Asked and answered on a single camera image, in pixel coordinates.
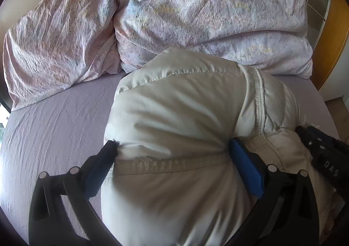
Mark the beige puffer jacket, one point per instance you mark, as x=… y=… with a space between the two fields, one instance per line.
x=173 y=182

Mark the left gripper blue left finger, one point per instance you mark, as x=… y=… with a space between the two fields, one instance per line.
x=85 y=184

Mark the pink floral duvet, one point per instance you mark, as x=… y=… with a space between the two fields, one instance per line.
x=63 y=42

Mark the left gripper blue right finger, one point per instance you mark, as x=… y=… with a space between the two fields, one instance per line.
x=257 y=228

